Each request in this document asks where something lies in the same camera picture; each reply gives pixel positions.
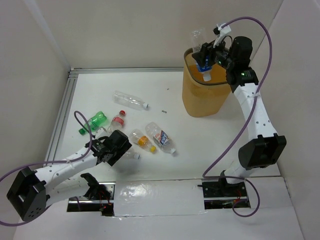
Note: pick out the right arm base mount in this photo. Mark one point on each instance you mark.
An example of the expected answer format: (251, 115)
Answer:
(218, 194)

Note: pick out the clear bottle blue label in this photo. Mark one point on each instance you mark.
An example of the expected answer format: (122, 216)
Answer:
(198, 37)

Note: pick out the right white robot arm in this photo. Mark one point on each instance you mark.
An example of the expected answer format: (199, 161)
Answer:
(264, 145)

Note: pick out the clear bottle red-blue label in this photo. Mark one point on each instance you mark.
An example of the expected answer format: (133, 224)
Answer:
(161, 138)

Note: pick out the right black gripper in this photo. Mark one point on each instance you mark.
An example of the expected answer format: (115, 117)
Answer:
(207, 49)

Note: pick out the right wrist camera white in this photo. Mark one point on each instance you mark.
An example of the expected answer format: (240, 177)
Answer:
(221, 30)

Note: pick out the clear bottle white cap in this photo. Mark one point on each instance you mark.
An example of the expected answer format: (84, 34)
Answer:
(129, 101)
(132, 154)

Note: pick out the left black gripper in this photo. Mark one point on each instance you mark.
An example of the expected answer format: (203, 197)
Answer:
(125, 153)

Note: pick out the aluminium frame rail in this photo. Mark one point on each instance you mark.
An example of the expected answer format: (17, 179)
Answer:
(62, 117)
(77, 71)

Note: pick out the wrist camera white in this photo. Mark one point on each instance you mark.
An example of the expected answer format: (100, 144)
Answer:
(221, 30)
(102, 138)

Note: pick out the aluminium frame rail left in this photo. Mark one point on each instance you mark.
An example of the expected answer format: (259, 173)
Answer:
(62, 117)

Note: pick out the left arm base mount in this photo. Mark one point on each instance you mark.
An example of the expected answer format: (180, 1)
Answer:
(100, 202)

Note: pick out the orange mesh waste bin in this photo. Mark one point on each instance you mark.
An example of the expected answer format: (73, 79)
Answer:
(203, 98)

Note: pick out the clear bottle red label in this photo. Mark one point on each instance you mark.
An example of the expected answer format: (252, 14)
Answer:
(117, 122)

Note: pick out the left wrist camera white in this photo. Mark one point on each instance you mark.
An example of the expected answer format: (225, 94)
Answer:
(102, 138)

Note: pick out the green plastic bottle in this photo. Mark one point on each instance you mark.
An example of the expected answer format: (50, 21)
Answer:
(94, 123)

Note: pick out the clear bottle orange label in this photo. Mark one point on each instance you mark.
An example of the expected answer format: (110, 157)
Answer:
(140, 139)

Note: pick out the aluminium frame rail back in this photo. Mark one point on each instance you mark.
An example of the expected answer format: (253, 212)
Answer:
(77, 71)

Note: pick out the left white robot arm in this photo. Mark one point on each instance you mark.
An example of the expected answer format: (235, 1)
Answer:
(33, 191)

